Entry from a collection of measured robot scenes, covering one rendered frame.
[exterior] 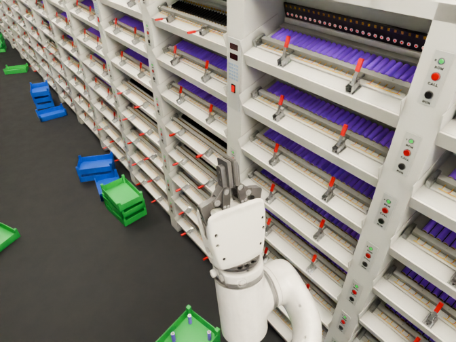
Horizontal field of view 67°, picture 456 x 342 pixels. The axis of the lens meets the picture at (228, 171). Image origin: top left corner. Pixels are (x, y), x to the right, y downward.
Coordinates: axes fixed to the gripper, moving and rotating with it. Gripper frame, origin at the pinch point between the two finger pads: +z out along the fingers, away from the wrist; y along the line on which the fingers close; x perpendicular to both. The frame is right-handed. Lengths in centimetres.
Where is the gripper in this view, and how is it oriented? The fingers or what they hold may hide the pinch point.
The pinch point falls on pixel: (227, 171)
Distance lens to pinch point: 50.4
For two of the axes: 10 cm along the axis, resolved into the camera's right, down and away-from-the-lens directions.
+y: 8.7, -2.7, 4.2
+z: -1.0, -9.2, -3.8
